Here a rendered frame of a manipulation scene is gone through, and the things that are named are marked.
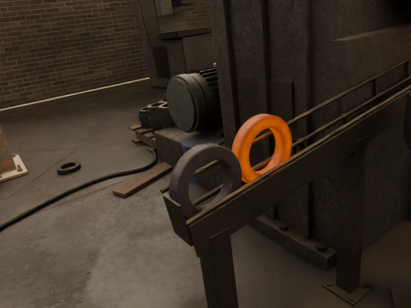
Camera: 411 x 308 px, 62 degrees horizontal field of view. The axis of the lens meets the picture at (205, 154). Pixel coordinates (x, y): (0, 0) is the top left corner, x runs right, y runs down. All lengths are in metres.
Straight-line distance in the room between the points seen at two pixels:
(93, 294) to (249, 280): 0.64
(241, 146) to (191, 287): 0.80
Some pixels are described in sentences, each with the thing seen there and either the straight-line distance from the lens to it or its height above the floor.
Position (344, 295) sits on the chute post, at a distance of 1.41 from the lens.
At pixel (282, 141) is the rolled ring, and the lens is 0.90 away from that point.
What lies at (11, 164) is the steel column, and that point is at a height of 0.08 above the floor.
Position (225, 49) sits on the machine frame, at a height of 0.85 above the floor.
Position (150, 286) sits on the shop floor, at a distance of 1.51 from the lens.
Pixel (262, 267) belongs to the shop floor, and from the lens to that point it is 1.51.
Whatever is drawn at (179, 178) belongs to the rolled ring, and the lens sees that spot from 0.71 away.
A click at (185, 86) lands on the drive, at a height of 0.62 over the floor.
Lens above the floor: 0.98
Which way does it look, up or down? 21 degrees down
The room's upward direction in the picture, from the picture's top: 8 degrees counter-clockwise
